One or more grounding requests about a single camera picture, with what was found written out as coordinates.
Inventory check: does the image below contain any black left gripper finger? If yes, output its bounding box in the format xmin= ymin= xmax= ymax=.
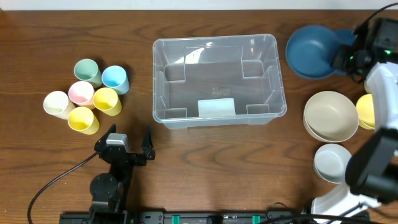
xmin=141 ymin=128 xmax=155 ymax=160
xmin=94 ymin=124 xmax=116 ymax=152

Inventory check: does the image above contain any yellow bowl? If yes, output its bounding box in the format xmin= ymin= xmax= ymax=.
xmin=356 ymin=94 xmax=375 ymax=129

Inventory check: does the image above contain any dark blue bowl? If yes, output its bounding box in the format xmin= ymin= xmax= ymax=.
xmin=332 ymin=29 xmax=356 ymax=76
xmin=285 ymin=25 xmax=340 ymax=80

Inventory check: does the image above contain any beige bowl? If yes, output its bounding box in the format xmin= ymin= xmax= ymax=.
xmin=303 ymin=91 xmax=359 ymax=143

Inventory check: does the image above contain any light grey bowl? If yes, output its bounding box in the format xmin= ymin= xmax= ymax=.
xmin=313 ymin=143 xmax=352 ymax=184

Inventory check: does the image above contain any white bowl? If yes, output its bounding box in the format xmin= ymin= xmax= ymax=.
xmin=364 ymin=81 xmax=371 ymax=94

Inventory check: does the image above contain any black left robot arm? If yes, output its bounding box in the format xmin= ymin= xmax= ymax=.
xmin=89 ymin=125 xmax=155 ymax=223

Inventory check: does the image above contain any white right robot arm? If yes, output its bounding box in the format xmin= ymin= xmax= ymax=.
xmin=152 ymin=18 xmax=397 ymax=223

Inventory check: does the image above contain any yellow plastic cup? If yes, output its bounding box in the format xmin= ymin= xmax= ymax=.
xmin=93 ymin=87 xmax=122 ymax=116
xmin=68 ymin=106 xmax=100 ymax=135

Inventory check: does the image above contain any pink plastic cup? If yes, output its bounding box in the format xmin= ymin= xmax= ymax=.
xmin=68 ymin=81 xmax=95 ymax=110

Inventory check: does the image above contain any blue plastic cup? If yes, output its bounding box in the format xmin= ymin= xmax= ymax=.
xmin=102 ymin=65 xmax=130 ymax=95

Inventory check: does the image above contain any cream plastic cup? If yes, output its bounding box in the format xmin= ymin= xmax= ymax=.
xmin=43 ymin=91 xmax=75 ymax=120

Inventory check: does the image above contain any green plastic cup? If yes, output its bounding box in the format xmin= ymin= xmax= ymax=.
xmin=73 ymin=58 xmax=102 ymax=88

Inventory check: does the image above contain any clear plastic storage bin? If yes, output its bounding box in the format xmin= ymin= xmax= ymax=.
xmin=152 ymin=34 xmax=287 ymax=129

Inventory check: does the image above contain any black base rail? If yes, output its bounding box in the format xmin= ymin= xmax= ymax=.
xmin=58 ymin=210 xmax=371 ymax=224

